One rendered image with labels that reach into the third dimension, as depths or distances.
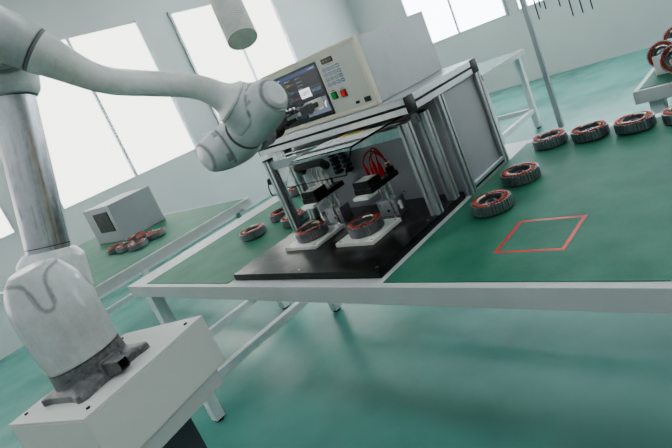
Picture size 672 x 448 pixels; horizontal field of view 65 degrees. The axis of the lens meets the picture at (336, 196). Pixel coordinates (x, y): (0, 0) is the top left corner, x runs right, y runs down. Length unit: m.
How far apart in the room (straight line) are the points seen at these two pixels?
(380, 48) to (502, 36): 6.67
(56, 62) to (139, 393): 0.71
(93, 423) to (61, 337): 0.19
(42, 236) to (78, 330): 0.30
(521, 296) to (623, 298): 0.18
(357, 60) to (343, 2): 7.86
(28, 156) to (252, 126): 0.54
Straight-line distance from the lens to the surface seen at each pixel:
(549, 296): 1.08
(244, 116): 1.19
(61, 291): 1.22
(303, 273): 1.53
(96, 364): 1.23
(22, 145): 1.44
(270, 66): 7.84
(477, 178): 1.72
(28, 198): 1.43
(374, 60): 1.60
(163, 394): 1.21
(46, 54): 1.31
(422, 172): 1.50
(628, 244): 1.15
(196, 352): 1.25
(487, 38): 8.35
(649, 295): 1.02
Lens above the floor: 1.26
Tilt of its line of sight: 13 degrees down
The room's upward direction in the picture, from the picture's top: 23 degrees counter-clockwise
